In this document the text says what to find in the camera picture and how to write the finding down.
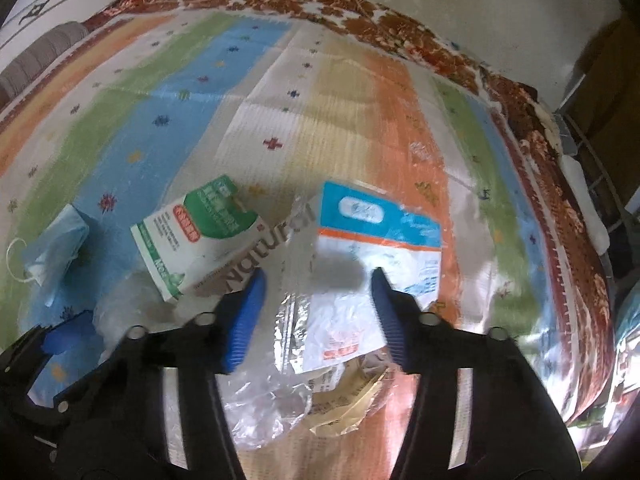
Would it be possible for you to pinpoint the grey ribbed pillow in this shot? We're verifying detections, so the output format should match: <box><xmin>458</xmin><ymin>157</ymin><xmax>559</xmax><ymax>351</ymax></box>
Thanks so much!
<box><xmin>0</xmin><ymin>22</ymin><xmax>91</xmax><ymax>106</ymax></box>

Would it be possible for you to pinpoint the blue face mask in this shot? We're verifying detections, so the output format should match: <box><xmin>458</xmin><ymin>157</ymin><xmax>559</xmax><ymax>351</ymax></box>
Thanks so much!
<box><xmin>7</xmin><ymin>205</ymin><xmax>91</xmax><ymax>308</ymax></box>

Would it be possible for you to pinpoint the striped colourful mat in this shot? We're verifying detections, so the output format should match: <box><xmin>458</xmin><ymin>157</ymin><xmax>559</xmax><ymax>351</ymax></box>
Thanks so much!
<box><xmin>0</xmin><ymin>10</ymin><xmax>566</xmax><ymax>461</ymax></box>

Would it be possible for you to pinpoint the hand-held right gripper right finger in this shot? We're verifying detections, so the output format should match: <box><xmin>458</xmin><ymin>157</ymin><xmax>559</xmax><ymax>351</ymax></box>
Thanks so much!
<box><xmin>370</xmin><ymin>267</ymin><xmax>586</xmax><ymax>480</ymax></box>

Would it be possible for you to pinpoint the cream paper wrapper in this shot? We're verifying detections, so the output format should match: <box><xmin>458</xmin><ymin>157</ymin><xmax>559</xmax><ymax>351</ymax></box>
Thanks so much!
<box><xmin>307</xmin><ymin>355</ymin><xmax>396</xmax><ymax>436</ymax></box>

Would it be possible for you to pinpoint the white cloth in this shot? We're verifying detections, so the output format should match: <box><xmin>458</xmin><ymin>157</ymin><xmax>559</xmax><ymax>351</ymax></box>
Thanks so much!
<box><xmin>560</xmin><ymin>152</ymin><xmax>611</xmax><ymax>256</ymax></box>

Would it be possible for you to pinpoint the blue and white packet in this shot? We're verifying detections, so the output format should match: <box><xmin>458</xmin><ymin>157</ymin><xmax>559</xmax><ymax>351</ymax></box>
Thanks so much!
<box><xmin>305</xmin><ymin>181</ymin><xmax>443</xmax><ymax>361</ymax></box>

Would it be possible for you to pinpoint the metal rack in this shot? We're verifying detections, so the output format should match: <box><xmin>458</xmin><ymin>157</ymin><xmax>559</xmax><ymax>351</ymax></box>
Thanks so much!
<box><xmin>552</xmin><ymin>72</ymin><xmax>640</xmax><ymax>241</ymax></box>

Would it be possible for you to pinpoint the floral brown blanket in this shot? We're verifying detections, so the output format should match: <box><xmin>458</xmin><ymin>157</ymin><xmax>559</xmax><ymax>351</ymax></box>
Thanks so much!
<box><xmin>82</xmin><ymin>0</ymin><xmax>618</xmax><ymax>426</ymax></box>

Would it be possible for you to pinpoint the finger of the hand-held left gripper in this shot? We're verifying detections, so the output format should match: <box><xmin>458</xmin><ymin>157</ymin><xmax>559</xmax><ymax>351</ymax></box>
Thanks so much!
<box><xmin>50</xmin><ymin>357</ymin><xmax>118</xmax><ymax>417</ymax></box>
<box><xmin>0</xmin><ymin>311</ymin><xmax>96</xmax><ymax>381</ymax></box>

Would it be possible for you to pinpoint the clear plastic bag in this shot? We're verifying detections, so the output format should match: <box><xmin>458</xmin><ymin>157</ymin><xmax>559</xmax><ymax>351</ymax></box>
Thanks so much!
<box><xmin>92</xmin><ymin>267</ymin><xmax>318</xmax><ymax>453</ymax></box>

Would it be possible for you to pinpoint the green and white box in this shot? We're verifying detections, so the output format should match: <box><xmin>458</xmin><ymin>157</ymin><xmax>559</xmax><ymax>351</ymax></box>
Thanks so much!
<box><xmin>131</xmin><ymin>175</ymin><xmax>266</xmax><ymax>303</ymax></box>

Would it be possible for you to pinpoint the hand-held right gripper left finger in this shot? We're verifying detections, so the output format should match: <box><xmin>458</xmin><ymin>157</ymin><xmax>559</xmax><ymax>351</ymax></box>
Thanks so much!
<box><xmin>50</xmin><ymin>267</ymin><xmax>268</xmax><ymax>480</ymax></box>

